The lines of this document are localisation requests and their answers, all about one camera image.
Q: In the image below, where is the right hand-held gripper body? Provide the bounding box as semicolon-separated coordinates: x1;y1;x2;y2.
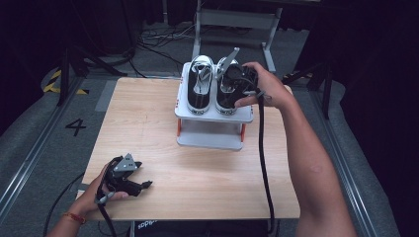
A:
215;46;260;107

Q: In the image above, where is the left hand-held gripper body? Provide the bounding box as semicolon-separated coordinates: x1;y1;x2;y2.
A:
104;152;144;198

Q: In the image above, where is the black and white sneaker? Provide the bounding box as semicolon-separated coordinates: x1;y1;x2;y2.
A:
214;57;247;117
186;54;215;116

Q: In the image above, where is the white shoe rack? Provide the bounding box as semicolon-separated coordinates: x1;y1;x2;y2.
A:
174;62;255;152

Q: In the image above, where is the person's right hand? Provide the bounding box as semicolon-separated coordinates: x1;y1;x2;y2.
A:
234;61;294;112

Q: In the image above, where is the person's left hand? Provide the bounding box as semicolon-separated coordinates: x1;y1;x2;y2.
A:
76;162;130;216

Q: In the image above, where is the grey metal stand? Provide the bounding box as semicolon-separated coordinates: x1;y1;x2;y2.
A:
191;0;285;74

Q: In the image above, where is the black tripod stand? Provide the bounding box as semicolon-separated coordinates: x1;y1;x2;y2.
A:
282;60;334;120
56;43;128;107

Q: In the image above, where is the yellow and black floor tape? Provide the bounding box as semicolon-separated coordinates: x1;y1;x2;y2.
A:
42;69;90;96

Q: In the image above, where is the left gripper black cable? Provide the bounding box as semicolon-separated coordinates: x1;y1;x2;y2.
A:
94;192;119;237

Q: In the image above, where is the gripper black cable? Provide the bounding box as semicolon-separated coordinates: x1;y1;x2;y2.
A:
94;192;119;237
256;89;277;235

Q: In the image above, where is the orange bracelet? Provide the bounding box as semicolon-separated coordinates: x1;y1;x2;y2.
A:
61;211;88;226

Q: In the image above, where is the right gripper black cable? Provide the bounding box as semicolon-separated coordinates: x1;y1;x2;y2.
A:
256;89;277;235

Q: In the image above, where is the bundle of floor cables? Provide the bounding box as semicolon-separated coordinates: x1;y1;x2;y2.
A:
126;24;199;79

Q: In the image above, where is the metal floor rail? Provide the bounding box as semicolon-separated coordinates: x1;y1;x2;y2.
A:
309;89;380;237
0;77;84;212

